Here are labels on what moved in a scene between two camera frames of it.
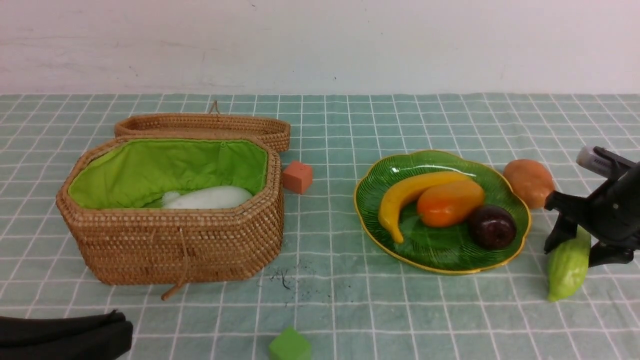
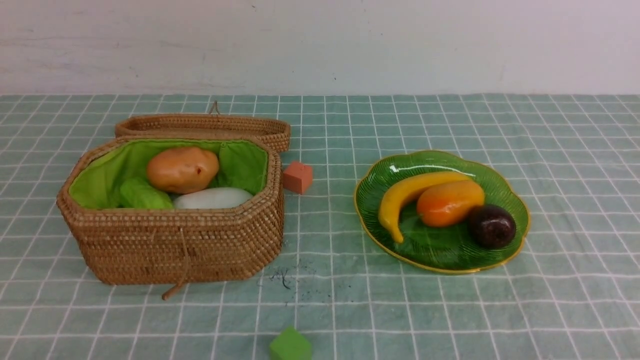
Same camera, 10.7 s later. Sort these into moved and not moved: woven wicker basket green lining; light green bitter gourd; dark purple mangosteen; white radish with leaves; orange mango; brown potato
Moved: brown potato; light green bitter gourd
Not moved: white radish with leaves; orange mango; woven wicker basket green lining; dark purple mangosteen
